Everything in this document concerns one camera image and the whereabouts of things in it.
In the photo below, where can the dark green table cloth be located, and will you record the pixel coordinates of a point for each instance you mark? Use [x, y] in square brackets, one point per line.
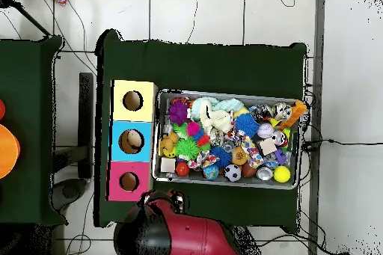
[209, 66]
[27, 87]

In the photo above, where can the yellow tennis ball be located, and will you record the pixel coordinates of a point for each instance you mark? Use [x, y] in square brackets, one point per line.
[282, 174]

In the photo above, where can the wooden three-hole box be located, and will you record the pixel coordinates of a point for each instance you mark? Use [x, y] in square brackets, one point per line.
[131, 114]

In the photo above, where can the cream fleece cloth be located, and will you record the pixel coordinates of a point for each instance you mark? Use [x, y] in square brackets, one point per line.
[220, 119]

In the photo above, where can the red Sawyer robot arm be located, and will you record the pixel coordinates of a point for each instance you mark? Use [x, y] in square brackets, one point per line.
[191, 234]

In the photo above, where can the yellow smiley ball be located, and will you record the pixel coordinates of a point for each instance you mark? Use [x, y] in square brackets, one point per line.
[170, 154]

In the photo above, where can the orange-red smooth ball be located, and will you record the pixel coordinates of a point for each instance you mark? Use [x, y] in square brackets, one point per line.
[182, 169]

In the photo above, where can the brown teddy bear plush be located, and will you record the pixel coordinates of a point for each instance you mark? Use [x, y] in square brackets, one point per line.
[166, 145]

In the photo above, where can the small red round object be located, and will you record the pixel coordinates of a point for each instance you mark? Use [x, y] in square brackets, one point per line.
[1, 110]

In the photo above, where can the pink spiky ball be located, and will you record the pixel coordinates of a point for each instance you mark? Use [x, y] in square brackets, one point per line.
[193, 128]

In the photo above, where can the black panel stand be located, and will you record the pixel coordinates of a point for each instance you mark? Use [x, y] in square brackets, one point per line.
[86, 117]

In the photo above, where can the green spiky ball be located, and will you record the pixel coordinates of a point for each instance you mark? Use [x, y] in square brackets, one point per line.
[187, 148]

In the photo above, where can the black and white soccer ball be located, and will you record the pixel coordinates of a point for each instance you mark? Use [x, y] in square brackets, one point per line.
[232, 173]

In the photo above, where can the purple spiky monster toy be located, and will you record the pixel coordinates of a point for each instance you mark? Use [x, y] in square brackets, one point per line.
[178, 112]

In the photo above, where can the large orange round object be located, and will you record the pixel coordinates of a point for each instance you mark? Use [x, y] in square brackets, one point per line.
[9, 150]

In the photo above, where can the metal mesh bin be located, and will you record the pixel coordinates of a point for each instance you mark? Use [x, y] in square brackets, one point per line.
[194, 178]

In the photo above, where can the large blue spiky ball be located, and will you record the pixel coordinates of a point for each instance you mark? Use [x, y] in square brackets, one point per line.
[246, 125]

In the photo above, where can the white baseball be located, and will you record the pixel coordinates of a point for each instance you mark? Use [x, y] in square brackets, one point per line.
[265, 130]

